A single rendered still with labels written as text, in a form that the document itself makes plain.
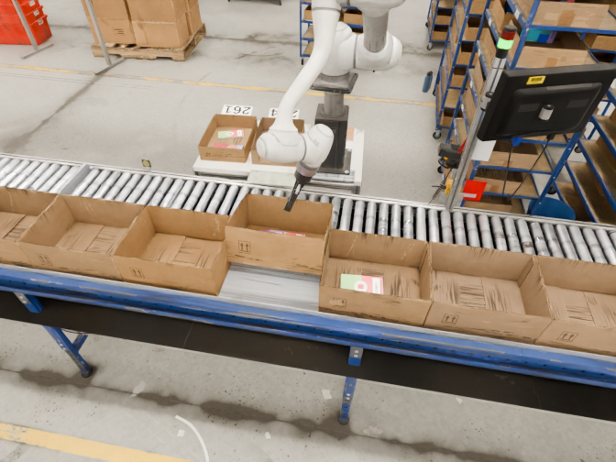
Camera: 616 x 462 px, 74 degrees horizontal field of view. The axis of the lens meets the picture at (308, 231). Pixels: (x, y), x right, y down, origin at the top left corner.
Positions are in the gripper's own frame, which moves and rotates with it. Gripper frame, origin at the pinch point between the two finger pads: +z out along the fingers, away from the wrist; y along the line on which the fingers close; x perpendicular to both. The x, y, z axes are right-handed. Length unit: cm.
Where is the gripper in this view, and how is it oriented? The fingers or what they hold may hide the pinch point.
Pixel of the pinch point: (290, 203)
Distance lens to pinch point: 180.4
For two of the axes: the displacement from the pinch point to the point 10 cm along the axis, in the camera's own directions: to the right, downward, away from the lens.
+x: -9.2, -3.6, -1.4
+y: 1.7, -6.9, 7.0
